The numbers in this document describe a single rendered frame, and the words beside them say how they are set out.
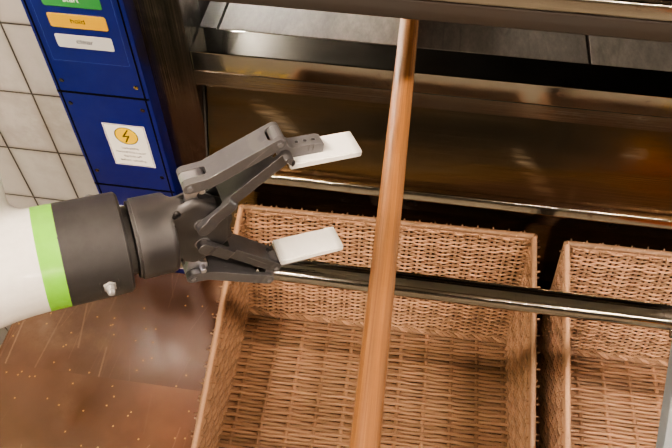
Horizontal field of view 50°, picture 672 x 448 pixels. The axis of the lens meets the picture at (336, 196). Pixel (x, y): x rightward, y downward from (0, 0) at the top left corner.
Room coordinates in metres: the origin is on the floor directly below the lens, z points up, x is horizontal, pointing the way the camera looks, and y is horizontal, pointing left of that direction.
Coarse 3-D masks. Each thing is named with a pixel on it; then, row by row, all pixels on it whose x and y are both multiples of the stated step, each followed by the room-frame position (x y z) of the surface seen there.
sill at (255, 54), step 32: (224, 32) 0.91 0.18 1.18; (224, 64) 0.86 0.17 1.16; (256, 64) 0.86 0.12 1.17; (288, 64) 0.85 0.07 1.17; (320, 64) 0.84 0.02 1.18; (352, 64) 0.84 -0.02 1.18; (384, 64) 0.84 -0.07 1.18; (416, 64) 0.84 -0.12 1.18; (448, 64) 0.84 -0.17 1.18; (480, 64) 0.84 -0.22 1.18; (512, 64) 0.84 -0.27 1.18; (544, 64) 0.84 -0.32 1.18; (576, 64) 0.84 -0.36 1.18; (480, 96) 0.80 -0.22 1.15; (512, 96) 0.80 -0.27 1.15; (544, 96) 0.79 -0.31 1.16; (576, 96) 0.78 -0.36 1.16; (608, 96) 0.78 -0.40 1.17; (640, 96) 0.77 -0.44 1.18
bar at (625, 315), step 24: (288, 264) 0.48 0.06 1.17; (312, 264) 0.48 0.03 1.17; (336, 264) 0.48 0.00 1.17; (336, 288) 0.46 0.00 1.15; (360, 288) 0.45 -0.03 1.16; (408, 288) 0.45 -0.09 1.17; (432, 288) 0.45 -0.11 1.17; (456, 288) 0.45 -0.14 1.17; (480, 288) 0.45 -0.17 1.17; (504, 288) 0.45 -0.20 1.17; (528, 288) 0.45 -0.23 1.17; (528, 312) 0.43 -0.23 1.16; (552, 312) 0.42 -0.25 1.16; (576, 312) 0.42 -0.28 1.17; (600, 312) 0.42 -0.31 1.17; (624, 312) 0.42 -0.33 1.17; (648, 312) 0.41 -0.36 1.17
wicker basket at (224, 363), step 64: (320, 256) 0.78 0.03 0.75; (448, 256) 0.76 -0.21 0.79; (256, 320) 0.73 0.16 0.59; (320, 320) 0.73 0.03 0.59; (448, 320) 0.71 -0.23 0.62; (512, 320) 0.70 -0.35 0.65; (256, 384) 0.59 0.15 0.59; (320, 384) 0.59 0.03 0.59; (448, 384) 0.59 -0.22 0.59; (512, 384) 0.57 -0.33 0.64
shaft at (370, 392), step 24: (408, 24) 0.90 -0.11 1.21; (408, 48) 0.84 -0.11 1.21; (408, 72) 0.79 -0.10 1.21; (408, 96) 0.74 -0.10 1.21; (408, 120) 0.70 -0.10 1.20; (384, 168) 0.61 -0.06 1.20; (384, 192) 0.57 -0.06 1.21; (384, 216) 0.53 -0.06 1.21; (384, 240) 0.49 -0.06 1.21; (384, 264) 0.46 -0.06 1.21; (384, 288) 0.43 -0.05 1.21; (384, 312) 0.40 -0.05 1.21; (384, 336) 0.37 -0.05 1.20; (360, 360) 0.34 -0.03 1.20; (384, 360) 0.34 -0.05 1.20; (360, 384) 0.31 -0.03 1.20; (384, 384) 0.32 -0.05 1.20; (360, 408) 0.29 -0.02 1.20; (360, 432) 0.26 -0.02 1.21
